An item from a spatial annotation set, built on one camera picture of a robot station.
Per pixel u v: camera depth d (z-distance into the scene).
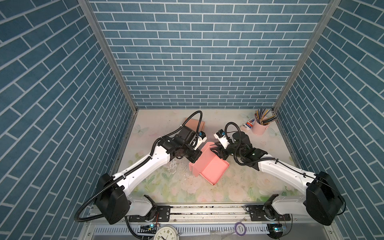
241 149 0.63
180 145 0.55
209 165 0.88
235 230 0.69
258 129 1.01
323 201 0.42
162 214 0.74
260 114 1.02
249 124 1.11
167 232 0.66
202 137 0.69
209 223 0.72
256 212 0.74
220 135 0.70
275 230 0.70
